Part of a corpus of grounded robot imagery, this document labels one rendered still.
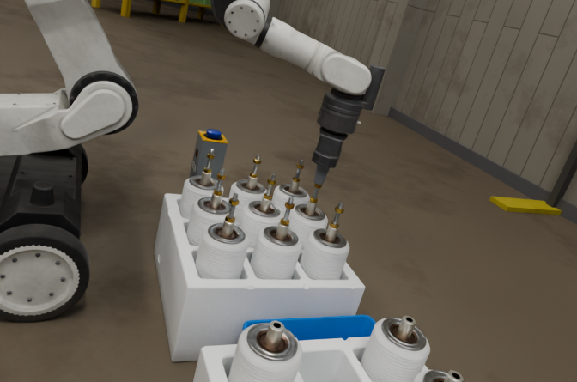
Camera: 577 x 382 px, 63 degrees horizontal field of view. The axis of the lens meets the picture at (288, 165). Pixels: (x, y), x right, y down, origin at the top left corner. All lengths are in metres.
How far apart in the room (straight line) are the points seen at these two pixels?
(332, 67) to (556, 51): 2.28
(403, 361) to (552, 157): 2.33
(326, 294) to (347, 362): 0.20
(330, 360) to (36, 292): 0.58
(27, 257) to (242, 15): 0.61
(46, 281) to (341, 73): 0.71
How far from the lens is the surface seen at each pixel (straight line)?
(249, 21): 0.95
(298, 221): 1.11
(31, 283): 1.06
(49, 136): 1.13
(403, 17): 3.97
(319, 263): 1.03
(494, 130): 3.30
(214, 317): 0.97
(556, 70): 3.12
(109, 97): 1.08
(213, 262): 0.94
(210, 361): 0.78
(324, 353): 0.87
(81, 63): 1.11
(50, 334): 1.08
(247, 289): 0.95
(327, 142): 1.04
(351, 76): 1.00
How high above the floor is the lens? 0.71
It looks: 19 degrees down
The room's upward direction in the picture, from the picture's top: 15 degrees clockwise
